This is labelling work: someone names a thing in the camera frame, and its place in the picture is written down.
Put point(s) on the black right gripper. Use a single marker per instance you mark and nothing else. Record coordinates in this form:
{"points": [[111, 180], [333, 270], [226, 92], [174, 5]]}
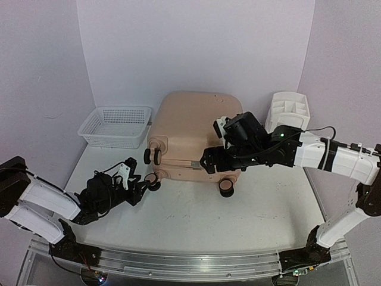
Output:
{"points": [[216, 159]]}

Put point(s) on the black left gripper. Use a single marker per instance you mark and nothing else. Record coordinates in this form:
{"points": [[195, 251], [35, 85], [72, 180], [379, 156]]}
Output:
{"points": [[136, 195]]}

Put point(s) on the pink hard-shell suitcase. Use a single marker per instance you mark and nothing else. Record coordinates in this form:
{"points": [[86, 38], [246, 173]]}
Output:
{"points": [[181, 130]]}

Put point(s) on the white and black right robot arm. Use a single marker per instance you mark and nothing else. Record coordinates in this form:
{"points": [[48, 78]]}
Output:
{"points": [[290, 146]]}

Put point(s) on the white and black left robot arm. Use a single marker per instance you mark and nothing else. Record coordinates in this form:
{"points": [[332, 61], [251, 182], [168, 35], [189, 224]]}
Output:
{"points": [[39, 206]]}

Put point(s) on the white perforated plastic basket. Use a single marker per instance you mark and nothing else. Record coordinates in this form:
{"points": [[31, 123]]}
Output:
{"points": [[116, 127]]}

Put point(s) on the white desktop drawer organizer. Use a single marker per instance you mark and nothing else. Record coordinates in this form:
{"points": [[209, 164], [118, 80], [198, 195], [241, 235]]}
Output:
{"points": [[288, 108]]}

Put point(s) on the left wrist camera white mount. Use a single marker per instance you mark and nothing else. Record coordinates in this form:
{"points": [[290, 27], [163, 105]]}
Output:
{"points": [[122, 177]]}

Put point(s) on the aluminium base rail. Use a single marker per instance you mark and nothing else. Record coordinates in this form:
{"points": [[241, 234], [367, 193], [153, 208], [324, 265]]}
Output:
{"points": [[335, 269]]}

